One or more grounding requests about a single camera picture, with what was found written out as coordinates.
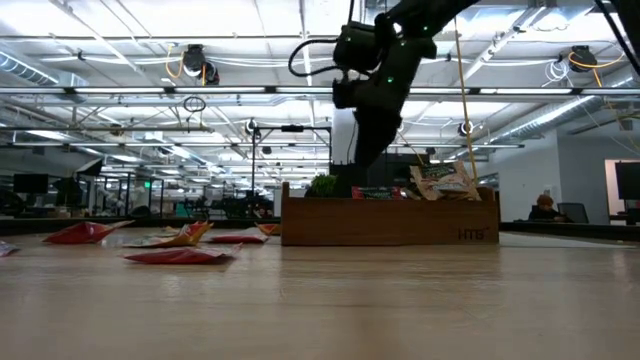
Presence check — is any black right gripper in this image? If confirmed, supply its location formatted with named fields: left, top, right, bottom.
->
left=348, top=38, right=437, bottom=170

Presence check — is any red tea packet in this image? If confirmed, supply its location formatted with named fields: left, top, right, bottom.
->
left=351, top=185, right=402, bottom=201
left=42, top=219, right=136, bottom=246
left=123, top=243, right=244, bottom=266
left=205, top=233, right=270, bottom=246

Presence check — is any beige tea packet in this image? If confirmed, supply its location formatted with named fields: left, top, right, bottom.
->
left=408, top=159, right=471, bottom=184
left=417, top=174, right=482, bottom=202

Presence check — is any wooden tea organiser box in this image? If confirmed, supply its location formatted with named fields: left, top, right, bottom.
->
left=280, top=180, right=501, bottom=248

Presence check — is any white square column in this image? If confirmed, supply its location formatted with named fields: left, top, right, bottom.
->
left=332, top=107, right=357, bottom=166

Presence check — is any small green leafy plant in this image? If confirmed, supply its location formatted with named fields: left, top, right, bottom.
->
left=304, top=173, right=337, bottom=198

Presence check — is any person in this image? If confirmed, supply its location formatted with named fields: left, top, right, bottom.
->
left=528, top=193, right=569, bottom=224

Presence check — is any long ceiling light bar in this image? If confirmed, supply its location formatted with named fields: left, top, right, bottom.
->
left=0, top=85, right=640, bottom=97

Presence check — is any grey office chair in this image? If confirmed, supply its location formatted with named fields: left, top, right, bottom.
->
left=557, top=202, right=590, bottom=225

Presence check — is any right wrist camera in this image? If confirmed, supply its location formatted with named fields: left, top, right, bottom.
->
left=331, top=76, right=362, bottom=110

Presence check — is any black rig frame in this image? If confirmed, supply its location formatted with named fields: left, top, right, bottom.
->
left=251, top=124, right=333, bottom=221

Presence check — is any yellow hanging cable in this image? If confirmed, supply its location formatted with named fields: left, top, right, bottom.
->
left=449, top=14, right=480, bottom=169

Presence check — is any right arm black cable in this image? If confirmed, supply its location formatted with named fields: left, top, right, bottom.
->
left=287, top=37, right=349, bottom=78

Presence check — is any silver ventilation duct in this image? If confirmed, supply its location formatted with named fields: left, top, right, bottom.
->
left=487, top=94, right=609, bottom=146

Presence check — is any black cable loop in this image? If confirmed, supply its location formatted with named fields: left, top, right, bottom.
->
left=182, top=95, right=207, bottom=114

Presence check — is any dark wall screen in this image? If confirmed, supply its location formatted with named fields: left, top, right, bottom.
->
left=614, top=161, right=640, bottom=201

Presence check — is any black aluminium table frame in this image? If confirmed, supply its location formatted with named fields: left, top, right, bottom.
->
left=0, top=216, right=640, bottom=242

